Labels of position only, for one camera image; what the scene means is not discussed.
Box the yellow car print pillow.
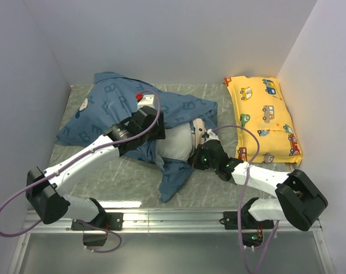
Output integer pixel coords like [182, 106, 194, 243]
[223, 76, 303, 166]

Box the white pillow insert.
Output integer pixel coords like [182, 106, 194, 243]
[156, 122, 196, 162]

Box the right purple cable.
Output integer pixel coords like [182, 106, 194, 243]
[212, 125, 280, 274]

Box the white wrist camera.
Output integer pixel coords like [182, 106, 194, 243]
[135, 93, 157, 110]
[202, 129, 219, 143]

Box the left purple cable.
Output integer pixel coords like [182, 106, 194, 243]
[0, 90, 161, 237]

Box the aluminium mounting rail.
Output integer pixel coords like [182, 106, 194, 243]
[21, 207, 321, 235]

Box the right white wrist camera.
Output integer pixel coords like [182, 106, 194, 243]
[202, 129, 219, 143]

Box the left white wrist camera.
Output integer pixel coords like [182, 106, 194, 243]
[135, 93, 157, 110]

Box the blue cartoon print pillowcase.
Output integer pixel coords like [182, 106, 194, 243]
[56, 72, 218, 203]

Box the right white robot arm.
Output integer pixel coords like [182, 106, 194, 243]
[188, 140, 328, 231]

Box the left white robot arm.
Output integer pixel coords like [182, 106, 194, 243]
[26, 106, 165, 229]

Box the purple cable loop below rail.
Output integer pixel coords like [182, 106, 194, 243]
[84, 227, 124, 253]

